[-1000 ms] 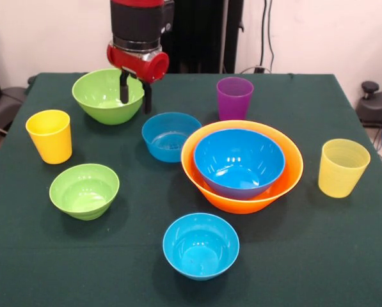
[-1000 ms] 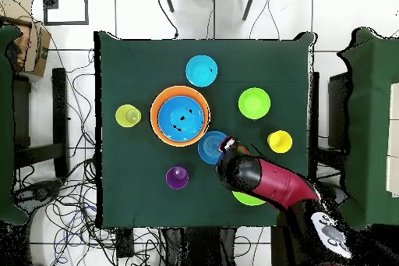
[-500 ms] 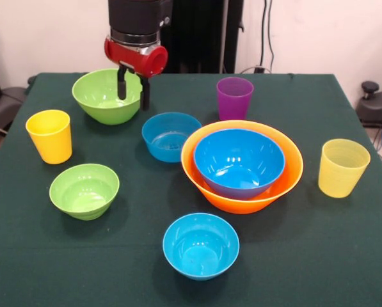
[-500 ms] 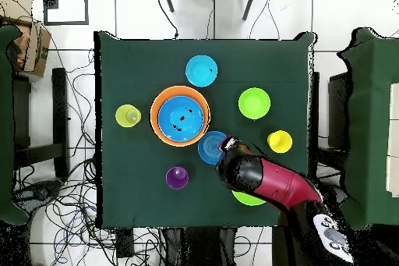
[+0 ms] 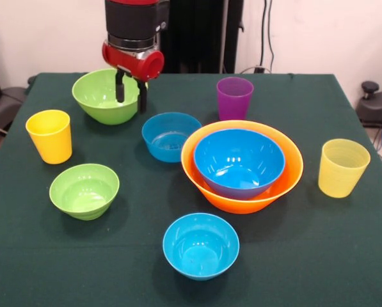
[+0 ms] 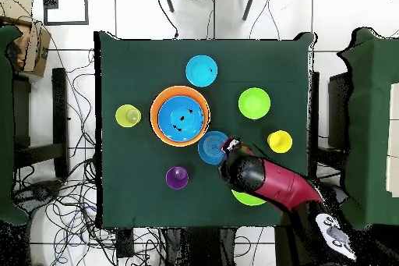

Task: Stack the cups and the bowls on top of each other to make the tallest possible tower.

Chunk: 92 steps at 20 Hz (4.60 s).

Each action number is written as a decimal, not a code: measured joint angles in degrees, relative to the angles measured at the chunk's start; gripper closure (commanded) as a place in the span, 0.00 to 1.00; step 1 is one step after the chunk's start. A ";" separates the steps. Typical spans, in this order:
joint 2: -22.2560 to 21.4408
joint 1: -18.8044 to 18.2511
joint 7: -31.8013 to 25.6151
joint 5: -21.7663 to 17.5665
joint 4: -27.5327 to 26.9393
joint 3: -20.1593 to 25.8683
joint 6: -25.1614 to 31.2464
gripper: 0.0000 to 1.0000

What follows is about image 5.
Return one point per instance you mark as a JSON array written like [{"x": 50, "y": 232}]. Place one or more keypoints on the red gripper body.
[{"x": 133, "y": 64}]

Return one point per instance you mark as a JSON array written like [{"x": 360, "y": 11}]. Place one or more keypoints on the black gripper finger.
[
  {"x": 142, "y": 99},
  {"x": 120, "y": 89}
]

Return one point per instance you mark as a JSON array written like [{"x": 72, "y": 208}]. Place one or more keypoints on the large green bowl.
[{"x": 94, "y": 96}]

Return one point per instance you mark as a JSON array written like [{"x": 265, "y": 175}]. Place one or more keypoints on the large blue bowl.
[{"x": 238, "y": 160}]

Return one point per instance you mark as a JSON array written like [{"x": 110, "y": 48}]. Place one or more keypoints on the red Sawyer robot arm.
[{"x": 130, "y": 19}]

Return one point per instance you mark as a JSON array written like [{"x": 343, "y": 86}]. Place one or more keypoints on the small ribbed blue bowl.
[{"x": 165, "y": 134}]

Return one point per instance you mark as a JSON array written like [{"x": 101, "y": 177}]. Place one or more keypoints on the opaque yellow cup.
[{"x": 51, "y": 144}]

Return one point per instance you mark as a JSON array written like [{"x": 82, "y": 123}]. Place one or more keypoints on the purple cup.
[{"x": 235, "y": 102}]

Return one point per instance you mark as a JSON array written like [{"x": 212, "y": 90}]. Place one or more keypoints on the small green bowl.
[{"x": 82, "y": 188}]

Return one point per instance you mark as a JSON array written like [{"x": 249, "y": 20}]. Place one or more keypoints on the dark grey base foot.
[
  {"x": 376, "y": 108},
  {"x": 8, "y": 102}
]

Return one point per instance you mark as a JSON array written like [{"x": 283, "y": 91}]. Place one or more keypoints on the large orange bowl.
[{"x": 242, "y": 204}]

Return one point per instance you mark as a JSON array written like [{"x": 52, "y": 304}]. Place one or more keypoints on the small cyan bowl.
[{"x": 200, "y": 246}]

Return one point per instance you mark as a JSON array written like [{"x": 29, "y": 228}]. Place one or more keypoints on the translucent yellow-green cup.
[{"x": 342, "y": 172}]

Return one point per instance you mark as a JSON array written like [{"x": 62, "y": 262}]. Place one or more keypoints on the dark green tablecloth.
[{"x": 306, "y": 240}]

